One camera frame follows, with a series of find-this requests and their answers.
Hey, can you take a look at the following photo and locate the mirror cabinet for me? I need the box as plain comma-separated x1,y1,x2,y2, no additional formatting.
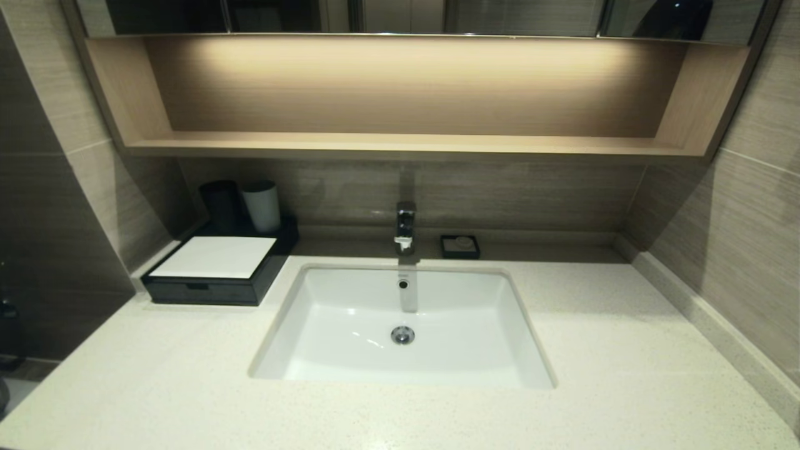
72,0,773,43

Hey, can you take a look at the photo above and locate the black box drawer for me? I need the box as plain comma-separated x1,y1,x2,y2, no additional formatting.
142,278,257,307

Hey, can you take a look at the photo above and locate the wooden wall shelf niche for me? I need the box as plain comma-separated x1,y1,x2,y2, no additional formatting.
59,31,779,164

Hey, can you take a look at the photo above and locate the black storage box housing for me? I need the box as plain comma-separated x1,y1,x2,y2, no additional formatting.
141,216,299,307

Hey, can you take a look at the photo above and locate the dark metal tumbler cup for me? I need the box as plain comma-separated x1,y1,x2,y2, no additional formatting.
199,180,244,235

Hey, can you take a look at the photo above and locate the chrome faucet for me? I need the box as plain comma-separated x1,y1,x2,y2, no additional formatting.
394,201,418,255

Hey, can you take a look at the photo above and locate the black soap dish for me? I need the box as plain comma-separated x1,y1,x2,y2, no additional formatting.
441,235,481,260

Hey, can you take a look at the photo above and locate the grey white cup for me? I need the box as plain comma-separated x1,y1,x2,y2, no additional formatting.
242,180,281,234

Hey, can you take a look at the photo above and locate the white ceramic sink basin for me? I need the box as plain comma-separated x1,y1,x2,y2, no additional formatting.
247,264,558,391

